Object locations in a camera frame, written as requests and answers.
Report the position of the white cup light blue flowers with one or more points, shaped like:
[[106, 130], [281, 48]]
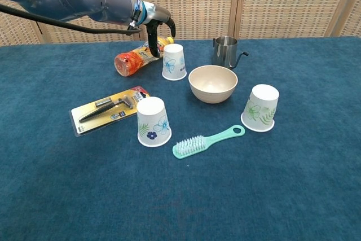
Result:
[[175, 63]]

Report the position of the yellow razor blister pack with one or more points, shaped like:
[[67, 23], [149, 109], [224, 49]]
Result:
[[96, 117]]

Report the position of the beige bowl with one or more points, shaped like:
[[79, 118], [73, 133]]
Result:
[[213, 85]]

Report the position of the blue table cloth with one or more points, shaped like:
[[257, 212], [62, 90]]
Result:
[[180, 190]]

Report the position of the white cup green flower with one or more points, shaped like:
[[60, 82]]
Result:
[[259, 108]]

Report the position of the orange drink bottle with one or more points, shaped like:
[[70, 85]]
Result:
[[132, 60]]

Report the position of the mint green brush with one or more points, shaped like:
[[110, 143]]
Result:
[[197, 145]]

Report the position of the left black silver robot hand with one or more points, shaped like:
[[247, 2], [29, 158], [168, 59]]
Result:
[[158, 13]]

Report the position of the white cup dark blue flower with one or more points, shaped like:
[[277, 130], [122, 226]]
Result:
[[153, 122]]

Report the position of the steel gooseneck pitcher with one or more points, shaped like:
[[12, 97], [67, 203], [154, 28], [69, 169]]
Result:
[[222, 52]]

